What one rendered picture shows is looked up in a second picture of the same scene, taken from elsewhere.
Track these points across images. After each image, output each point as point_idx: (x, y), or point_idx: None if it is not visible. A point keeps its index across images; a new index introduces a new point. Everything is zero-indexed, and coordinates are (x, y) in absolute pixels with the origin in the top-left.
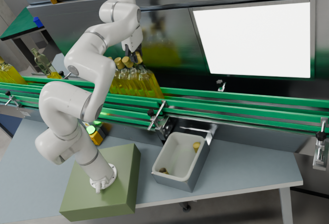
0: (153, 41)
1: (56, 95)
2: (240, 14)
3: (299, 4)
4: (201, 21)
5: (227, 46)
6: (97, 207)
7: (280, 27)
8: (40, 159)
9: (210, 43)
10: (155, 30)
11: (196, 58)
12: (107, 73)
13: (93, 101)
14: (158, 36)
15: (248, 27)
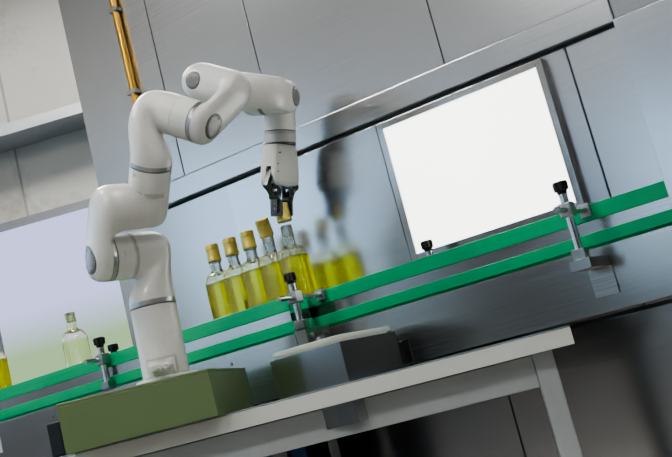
0: (316, 213)
1: (162, 94)
2: (450, 115)
3: (524, 74)
4: (395, 145)
5: (439, 182)
6: (143, 386)
7: (509, 119)
8: None
9: (412, 185)
10: (323, 185)
11: (390, 226)
12: (238, 79)
13: (210, 99)
14: (327, 196)
15: (465, 133)
